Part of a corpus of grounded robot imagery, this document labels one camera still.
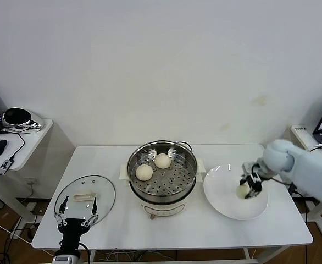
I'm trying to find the white floor cable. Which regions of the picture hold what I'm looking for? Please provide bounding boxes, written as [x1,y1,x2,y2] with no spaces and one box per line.
[0,217,32,245]

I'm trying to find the white steamed baozi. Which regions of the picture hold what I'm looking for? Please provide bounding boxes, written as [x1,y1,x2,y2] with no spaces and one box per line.
[154,153,172,169]
[236,184,250,199]
[135,164,153,182]

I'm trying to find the perforated steel steamer basket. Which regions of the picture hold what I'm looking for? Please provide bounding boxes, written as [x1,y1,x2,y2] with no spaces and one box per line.
[127,140,198,203]

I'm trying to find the black pot power cord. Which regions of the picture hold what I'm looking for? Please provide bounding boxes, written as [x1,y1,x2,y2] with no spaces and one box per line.
[174,140,193,152]

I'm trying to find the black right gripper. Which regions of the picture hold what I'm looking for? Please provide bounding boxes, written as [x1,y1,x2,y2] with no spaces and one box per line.
[239,158,271,199]

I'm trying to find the white side table with mouse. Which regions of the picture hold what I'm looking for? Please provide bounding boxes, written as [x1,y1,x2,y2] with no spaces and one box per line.
[0,118,76,239]

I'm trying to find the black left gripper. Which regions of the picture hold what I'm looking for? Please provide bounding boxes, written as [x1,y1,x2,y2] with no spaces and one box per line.
[53,195,100,253]

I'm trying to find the round white plate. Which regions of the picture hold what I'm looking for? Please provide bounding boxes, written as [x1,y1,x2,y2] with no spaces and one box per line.
[203,164,269,221]

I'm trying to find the thin black desk cable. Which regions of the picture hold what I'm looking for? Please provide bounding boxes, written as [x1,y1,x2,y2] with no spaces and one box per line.
[0,129,26,163]

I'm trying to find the shiny chrome headset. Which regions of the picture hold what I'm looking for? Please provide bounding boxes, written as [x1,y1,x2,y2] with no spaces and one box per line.
[2,106,45,133]

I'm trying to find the glass lid with cream handle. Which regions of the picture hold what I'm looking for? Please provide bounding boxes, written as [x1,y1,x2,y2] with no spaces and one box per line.
[54,174,116,228]

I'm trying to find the small grey USB hub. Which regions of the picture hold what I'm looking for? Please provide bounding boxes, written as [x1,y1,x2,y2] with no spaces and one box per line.
[0,158,15,175]

